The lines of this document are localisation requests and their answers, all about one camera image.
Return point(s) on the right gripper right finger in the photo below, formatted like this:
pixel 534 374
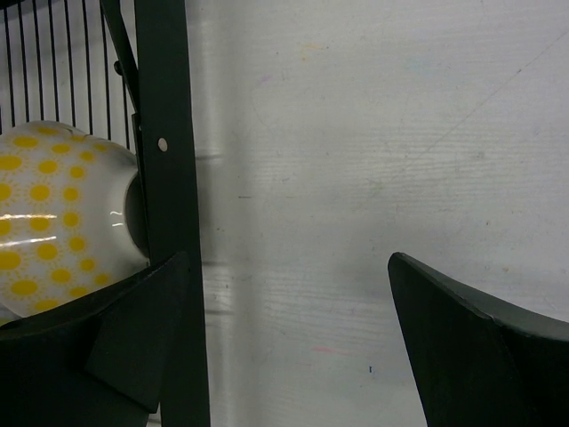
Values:
pixel 478 360

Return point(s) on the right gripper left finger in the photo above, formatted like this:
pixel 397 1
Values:
pixel 96 361

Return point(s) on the white bowl yellow sun dots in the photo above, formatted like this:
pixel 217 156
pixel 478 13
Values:
pixel 72 218

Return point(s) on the black wire dish rack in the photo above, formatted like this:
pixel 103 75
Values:
pixel 76 63

